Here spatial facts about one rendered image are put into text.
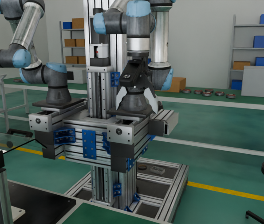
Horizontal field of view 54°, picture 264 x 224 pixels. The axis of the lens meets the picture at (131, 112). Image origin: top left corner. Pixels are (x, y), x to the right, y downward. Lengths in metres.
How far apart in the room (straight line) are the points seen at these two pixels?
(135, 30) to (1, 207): 0.63
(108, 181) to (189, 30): 5.97
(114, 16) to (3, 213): 0.70
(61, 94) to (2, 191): 0.90
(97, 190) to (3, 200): 1.08
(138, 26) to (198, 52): 6.42
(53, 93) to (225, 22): 6.01
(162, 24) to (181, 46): 6.03
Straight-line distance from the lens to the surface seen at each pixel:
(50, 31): 9.30
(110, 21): 0.96
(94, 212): 1.08
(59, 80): 1.58
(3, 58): 1.18
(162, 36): 1.29
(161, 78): 1.31
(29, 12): 1.34
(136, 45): 0.83
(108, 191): 1.78
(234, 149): 3.25
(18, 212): 1.10
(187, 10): 7.33
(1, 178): 0.79
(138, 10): 0.84
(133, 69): 0.81
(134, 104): 1.35
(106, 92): 1.54
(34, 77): 1.63
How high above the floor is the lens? 1.38
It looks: 15 degrees down
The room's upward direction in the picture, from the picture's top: straight up
